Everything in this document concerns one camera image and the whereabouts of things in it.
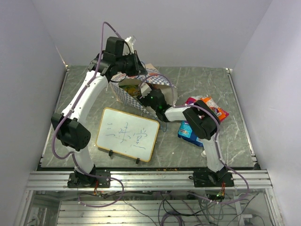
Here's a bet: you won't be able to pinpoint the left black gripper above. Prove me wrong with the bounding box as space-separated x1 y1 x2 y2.
117 51 149 77

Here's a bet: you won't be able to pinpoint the green snack packet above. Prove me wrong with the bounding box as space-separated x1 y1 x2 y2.
120 85 141 97

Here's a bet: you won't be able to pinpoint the blue checkered paper bag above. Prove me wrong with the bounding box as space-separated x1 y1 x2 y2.
110 64 178 120

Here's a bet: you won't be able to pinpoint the pink snack packet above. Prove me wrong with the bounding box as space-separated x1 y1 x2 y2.
185 96 201 104

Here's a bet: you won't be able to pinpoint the teal snack packet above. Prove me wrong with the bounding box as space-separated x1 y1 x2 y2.
177 121 203 147

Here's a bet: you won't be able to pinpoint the orange snack packet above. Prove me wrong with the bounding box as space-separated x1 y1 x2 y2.
200 95 229 121

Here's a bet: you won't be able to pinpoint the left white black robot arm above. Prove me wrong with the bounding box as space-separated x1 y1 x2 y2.
51 36 146 187

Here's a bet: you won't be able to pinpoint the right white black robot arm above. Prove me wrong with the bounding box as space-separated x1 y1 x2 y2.
137 89 227 186

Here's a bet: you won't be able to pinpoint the white whiteboard eraser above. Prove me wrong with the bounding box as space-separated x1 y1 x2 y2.
201 151 206 158

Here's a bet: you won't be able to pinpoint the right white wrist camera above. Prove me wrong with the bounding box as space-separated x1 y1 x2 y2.
140 82 152 97

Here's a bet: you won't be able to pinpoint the small whiteboard with yellow frame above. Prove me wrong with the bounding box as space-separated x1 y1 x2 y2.
95 107 160 162

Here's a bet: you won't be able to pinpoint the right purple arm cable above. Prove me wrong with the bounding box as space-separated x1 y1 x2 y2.
141 74 250 205

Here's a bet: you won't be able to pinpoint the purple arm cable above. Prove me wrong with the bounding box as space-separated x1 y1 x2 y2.
141 74 250 205
51 22 125 208

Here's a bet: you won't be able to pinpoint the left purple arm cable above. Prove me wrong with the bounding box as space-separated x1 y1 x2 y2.
51 22 125 208

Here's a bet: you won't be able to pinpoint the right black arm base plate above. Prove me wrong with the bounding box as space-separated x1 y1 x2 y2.
189 168 234 188

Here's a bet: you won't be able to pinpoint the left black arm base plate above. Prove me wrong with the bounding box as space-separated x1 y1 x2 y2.
67 169 111 188

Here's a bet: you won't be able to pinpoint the tangled floor cables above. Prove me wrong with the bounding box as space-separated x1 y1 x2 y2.
77 189 264 226

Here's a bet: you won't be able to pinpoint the aluminium extrusion rail frame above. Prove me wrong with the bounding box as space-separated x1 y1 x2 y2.
25 170 273 191

